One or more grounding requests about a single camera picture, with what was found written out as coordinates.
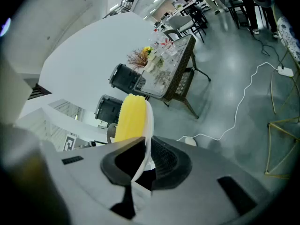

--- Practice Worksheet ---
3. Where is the yellow corn cob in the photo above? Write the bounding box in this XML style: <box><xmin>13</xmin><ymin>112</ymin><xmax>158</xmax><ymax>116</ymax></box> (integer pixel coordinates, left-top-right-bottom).
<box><xmin>114</xmin><ymin>94</ymin><xmax>148</xmax><ymax>143</ymax></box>

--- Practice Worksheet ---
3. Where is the yellow sunflower bouquet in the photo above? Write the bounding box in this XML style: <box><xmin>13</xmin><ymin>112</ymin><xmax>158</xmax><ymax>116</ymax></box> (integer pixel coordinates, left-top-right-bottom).
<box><xmin>142</xmin><ymin>46</ymin><xmax>160</xmax><ymax>62</ymax></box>

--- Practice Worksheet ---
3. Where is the white power strip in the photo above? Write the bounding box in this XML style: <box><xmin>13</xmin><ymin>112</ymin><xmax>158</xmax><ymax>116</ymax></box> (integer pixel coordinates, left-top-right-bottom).
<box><xmin>276</xmin><ymin>66</ymin><xmax>294</xmax><ymax>77</ymax></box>

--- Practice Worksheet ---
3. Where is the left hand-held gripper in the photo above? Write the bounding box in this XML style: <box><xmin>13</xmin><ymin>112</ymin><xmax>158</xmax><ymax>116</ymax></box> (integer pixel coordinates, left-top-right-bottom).
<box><xmin>62</xmin><ymin>135</ymin><xmax>97</xmax><ymax>151</ymax></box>

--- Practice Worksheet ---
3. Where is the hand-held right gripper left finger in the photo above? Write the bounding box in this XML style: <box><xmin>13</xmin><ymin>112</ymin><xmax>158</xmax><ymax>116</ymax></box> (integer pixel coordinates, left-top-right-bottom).
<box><xmin>100</xmin><ymin>136</ymin><xmax>147</xmax><ymax>187</ymax></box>

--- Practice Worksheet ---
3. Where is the dark lattice tray table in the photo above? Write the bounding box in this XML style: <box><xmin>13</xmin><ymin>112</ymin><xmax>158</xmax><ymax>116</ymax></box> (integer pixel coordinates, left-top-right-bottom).
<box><xmin>135</xmin><ymin>33</ymin><xmax>211</xmax><ymax>120</ymax></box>

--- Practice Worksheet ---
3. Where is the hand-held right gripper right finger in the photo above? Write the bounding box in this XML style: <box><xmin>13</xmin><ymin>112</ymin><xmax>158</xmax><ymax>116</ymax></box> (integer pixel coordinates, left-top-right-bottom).
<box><xmin>150</xmin><ymin>135</ymin><xmax>193</xmax><ymax>192</ymax></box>

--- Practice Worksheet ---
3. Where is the white cable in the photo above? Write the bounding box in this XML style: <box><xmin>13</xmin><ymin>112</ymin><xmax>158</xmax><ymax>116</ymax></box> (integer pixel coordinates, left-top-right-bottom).
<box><xmin>177</xmin><ymin>62</ymin><xmax>282</xmax><ymax>142</ymax></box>

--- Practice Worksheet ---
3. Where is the orange dried plant white vase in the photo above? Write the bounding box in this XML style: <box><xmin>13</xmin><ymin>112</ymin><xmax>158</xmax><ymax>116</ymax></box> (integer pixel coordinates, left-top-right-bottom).
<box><xmin>126</xmin><ymin>48</ymin><xmax>157</xmax><ymax>74</ymax></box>

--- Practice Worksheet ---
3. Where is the black bar stool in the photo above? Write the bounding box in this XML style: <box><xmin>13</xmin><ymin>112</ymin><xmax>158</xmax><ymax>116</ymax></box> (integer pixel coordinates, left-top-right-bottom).
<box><xmin>221</xmin><ymin>0</ymin><xmax>249</xmax><ymax>30</ymax></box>

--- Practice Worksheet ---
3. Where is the black round-back chair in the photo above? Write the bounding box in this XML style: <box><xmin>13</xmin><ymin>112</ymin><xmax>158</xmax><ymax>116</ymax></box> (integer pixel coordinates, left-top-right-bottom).
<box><xmin>163</xmin><ymin>29</ymin><xmax>188</xmax><ymax>42</ymax></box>

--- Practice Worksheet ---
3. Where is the black cable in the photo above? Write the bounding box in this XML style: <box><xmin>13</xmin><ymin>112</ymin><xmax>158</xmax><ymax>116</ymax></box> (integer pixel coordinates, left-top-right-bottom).
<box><xmin>252</xmin><ymin>29</ymin><xmax>285</xmax><ymax>70</ymax></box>

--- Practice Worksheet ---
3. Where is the grey upholstered chair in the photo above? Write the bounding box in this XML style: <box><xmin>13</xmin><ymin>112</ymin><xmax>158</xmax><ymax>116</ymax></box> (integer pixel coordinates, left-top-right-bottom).
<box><xmin>167</xmin><ymin>15</ymin><xmax>208</xmax><ymax>43</ymax></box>

